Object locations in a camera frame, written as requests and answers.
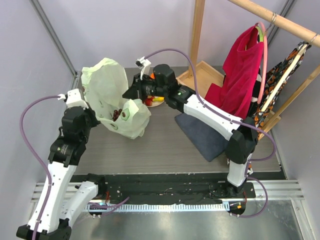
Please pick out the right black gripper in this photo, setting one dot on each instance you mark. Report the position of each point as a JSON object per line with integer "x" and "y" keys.
{"x": 137, "y": 87}

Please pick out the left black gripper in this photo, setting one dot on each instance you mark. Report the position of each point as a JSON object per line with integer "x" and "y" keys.
{"x": 94, "y": 120}

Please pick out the dark red grape bunch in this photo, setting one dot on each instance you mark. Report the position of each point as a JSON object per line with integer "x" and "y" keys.
{"x": 116, "y": 114}

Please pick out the yellow banana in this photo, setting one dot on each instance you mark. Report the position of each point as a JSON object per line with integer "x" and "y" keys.
{"x": 158, "y": 99}

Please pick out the green avocado print plastic bag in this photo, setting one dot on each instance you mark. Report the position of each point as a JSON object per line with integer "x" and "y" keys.
{"x": 104, "y": 85}

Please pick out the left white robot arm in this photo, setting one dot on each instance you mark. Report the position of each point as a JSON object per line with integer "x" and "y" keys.
{"x": 53, "y": 219}

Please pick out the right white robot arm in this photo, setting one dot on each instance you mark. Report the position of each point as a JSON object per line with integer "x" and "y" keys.
{"x": 185, "y": 100}

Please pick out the red strawberries cluster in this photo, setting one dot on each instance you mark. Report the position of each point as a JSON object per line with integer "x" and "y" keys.
{"x": 149, "y": 101}

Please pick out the round wooden fruit plate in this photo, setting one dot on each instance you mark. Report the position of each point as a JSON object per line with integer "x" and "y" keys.
{"x": 155, "y": 103}

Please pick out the wooden clothes rack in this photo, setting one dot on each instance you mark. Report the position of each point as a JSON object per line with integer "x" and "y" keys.
{"x": 205, "y": 75}

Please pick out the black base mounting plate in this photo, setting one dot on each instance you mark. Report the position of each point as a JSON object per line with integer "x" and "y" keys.
{"x": 171, "y": 189}

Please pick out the dark blue folded cloth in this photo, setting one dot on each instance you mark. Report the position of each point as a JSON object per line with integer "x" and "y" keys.
{"x": 207, "y": 140}

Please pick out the red shirt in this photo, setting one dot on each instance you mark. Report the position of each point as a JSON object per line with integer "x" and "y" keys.
{"x": 241, "y": 68}

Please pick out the pink plastic hanger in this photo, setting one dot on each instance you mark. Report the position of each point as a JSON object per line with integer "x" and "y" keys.
{"x": 263, "y": 35}

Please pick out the orange black patterned garment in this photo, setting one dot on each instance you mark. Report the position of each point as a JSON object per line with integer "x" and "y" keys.
{"x": 275, "y": 80}

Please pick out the wooden hanger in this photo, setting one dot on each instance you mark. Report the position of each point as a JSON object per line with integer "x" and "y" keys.
{"x": 284, "y": 76}

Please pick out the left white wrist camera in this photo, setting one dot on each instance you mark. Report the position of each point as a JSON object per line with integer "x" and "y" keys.
{"x": 74, "y": 98}

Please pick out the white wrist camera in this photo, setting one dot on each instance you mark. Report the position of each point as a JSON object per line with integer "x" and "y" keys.
{"x": 144, "y": 66}
{"x": 74, "y": 98}

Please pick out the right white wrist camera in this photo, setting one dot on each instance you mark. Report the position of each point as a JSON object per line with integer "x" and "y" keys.
{"x": 144, "y": 66}

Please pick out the aluminium corner frame profile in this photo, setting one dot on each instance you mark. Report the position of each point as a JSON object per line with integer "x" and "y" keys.
{"x": 53, "y": 35}

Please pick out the white slotted cable duct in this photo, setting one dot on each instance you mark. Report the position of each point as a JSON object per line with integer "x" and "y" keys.
{"x": 141, "y": 208}

